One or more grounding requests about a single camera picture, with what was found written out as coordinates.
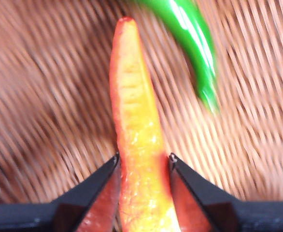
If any green chili pepper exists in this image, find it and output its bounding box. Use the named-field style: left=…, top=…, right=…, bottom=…
left=136, top=0, right=220, bottom=114

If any orange carrot with green leaves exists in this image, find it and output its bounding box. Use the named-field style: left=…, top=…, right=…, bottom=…
left=109, top=16, right=184, bottom=232

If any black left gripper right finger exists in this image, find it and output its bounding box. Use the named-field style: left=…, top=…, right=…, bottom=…
left=169, top=152, right=283, bottom=232

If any brown woven wicker basket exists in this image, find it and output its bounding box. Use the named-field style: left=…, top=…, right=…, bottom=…
left=0, top=0, right=283, bottom=232

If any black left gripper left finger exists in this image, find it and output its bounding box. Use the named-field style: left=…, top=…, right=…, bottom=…
left=0, top=152, right=121, bottom=232

